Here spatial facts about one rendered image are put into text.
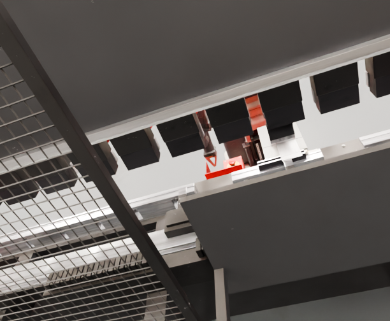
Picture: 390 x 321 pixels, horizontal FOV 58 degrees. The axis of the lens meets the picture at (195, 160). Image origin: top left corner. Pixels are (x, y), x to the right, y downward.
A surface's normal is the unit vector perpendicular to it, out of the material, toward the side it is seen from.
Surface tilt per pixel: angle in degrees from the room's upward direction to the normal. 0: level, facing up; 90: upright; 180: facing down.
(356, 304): 0
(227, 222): 90
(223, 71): 90
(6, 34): 90
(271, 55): 90
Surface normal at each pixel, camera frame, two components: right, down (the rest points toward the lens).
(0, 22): 0.00, 0.58
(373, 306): -0.33, -0.76
